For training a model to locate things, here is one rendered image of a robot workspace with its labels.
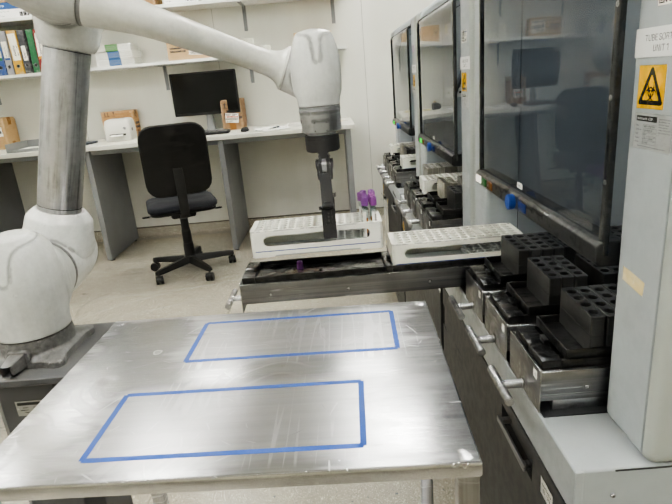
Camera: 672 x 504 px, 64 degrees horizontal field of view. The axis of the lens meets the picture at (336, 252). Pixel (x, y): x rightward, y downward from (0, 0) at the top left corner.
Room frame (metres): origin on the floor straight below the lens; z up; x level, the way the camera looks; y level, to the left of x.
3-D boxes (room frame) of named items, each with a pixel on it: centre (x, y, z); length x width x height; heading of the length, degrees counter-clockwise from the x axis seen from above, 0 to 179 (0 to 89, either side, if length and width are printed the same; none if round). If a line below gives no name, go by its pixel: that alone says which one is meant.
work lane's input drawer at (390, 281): (1.20, -0.10, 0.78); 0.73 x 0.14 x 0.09; 89
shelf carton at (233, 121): (4.56, 0.73, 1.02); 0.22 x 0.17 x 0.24; 179
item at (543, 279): (0.89, -0.37, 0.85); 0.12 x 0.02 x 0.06; 179
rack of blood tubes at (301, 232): (1.20, 0.04, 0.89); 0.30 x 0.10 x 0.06; 89
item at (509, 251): (1.05, -0.37, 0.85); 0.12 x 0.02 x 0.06; 0
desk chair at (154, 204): (3.67, 1.02, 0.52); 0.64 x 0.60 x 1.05; 19
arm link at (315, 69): (1.21, 0.01, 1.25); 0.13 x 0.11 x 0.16; 5
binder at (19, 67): (4.58, 2.32, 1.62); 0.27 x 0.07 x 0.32; 179
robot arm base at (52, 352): (1.09, 0.69, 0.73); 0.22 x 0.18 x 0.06; 179
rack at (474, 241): (1.20, -0.28, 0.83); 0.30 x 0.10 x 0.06; 89
